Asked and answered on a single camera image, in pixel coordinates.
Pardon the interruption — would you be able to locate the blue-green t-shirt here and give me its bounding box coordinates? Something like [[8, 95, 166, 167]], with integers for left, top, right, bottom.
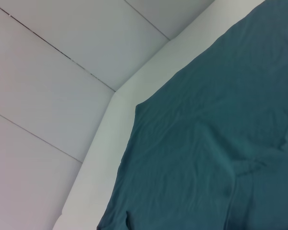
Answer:
[[96, 0, 288, 230]]

